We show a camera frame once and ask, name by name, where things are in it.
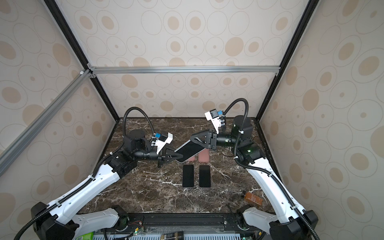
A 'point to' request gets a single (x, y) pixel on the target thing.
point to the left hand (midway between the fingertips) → (183, 156)
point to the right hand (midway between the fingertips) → (192, 140)
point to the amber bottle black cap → (253, 198)
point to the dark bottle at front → (177, 235)
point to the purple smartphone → (204, 176)
